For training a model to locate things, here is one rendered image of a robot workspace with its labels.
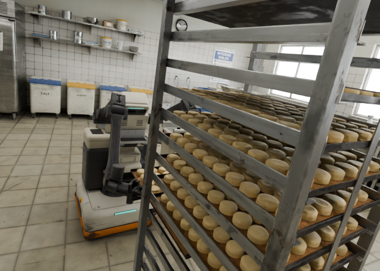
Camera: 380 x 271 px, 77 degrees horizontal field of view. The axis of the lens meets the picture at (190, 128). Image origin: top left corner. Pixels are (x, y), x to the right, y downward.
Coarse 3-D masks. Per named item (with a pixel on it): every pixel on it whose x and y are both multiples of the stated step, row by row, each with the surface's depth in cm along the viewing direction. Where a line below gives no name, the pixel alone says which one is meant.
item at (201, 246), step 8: (160, 200) 99; (168, 200) 97; (168, 208) 93; (176, 216) 88; (176, 224) 86; (184, 224) 83; (184, 232) 82; (192, 232) 80; (192, 240) 79; (200, 240) 77; (200, 248) 74; (208, 248) 74; (200, 256) 73; (208, 256) 71; (208, 264) 71; (216, 264) 69
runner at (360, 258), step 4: (348, 244) 74; (352, 244) 73; (356, 244) 72; (352, 248) 73; (356, 248) 72; (360, 248) 71; (356, 252) 72; (360, 252) 71; (364, 252) 70; (360, 256) 71; (364, 256) 70; (360, 260) 70
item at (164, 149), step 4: (168, 128) 244; (172, 128) 247; (176, 128) 249; (180, 128) 252; (172, 132) 233; (164, 144) 249; (164, 148) 249; (168, 148) 240; (164, 152) 249; (168, 152) 240; (172, 152) 231; (160, 164) 258
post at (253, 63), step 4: (256, 44) 105; (260, 44) 105; (252, 48) 107; (256, 48) 105; (260, 48) 106; (252, 60) 107; (256, 60) 107; (252, 64) 107; (256, 64) 108; (248, 68) 109; (252, 68) 107; (256, 68) 108; (244, 84) 111; (248, 84) 109; (244, 88) 111; (248, 88) 109; (252, 88) 111
